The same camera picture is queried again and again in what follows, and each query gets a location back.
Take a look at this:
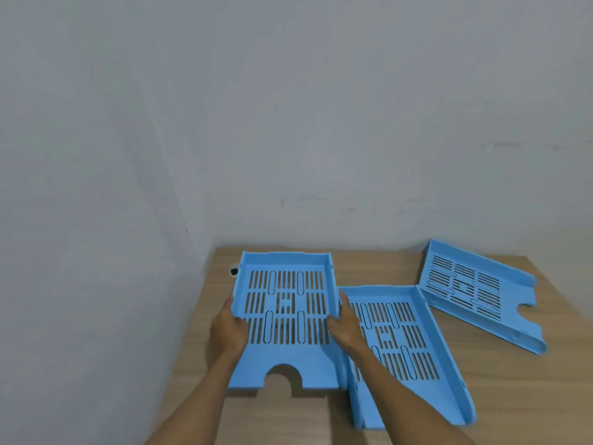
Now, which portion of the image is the person's right hand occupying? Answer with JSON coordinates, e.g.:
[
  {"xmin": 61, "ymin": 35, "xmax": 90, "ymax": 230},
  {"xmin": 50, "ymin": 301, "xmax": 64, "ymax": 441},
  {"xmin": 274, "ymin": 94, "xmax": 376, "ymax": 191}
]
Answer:
[{"xmin": 326, "ymin": 292, "xmax": 370, "ymax": 356}]

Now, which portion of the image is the person's left hand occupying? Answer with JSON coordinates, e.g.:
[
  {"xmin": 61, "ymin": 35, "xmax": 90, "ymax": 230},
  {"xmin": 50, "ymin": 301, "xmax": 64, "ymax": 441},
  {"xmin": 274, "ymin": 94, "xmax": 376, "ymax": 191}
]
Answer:
[{"xmin": 211, "ymin": 295, "xmax": 249, "ymax": 360}]

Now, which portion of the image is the blue plastic letter tray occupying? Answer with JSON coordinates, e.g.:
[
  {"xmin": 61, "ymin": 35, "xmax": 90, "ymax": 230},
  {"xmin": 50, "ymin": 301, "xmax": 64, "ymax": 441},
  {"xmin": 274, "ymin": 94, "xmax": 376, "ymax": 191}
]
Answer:
[
  {"xmin": 418, "ymin": 239, "xmax": 548, "ymax": 356},
  {"xmin": 228, "ymin": 250, "xmax": 343, "ymax": 398},
  {"xmin": 337, "ymin": 285, "xmax": 477, "ymax": 431}
]

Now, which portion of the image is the person's left forearm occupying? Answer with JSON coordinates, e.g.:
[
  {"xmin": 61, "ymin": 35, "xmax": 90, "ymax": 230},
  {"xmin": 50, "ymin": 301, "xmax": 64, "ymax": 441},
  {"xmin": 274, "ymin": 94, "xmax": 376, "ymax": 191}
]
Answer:
[{"xmin": 145, "ymin": 351, "xmax": 242, "ymax": 445}]

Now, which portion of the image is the person's right forearm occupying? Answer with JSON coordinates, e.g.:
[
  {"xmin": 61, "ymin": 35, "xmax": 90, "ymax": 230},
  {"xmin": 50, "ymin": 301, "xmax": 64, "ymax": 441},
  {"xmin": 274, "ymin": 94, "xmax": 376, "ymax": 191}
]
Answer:
[{"xmin": 347, "ymin": 344, "xmax": 477, "ymax": 445}]

